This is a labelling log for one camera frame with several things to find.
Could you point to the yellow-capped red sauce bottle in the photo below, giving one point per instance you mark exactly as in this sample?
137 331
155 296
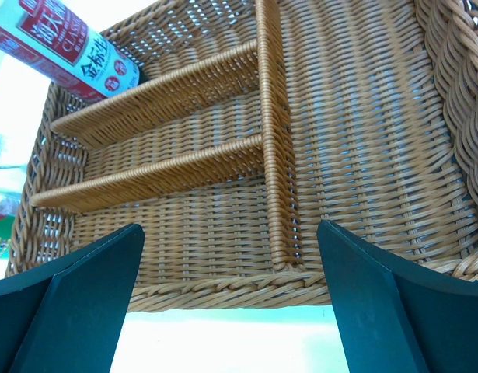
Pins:
9 205

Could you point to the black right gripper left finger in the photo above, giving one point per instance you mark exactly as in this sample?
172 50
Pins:
66 315

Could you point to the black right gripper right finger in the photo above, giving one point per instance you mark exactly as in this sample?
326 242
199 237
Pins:
394 315

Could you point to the tall black-capped sauce bottle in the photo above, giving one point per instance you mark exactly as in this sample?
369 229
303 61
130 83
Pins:
47 36

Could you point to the brown wicker divided tray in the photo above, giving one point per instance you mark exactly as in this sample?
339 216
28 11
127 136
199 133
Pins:
259 120

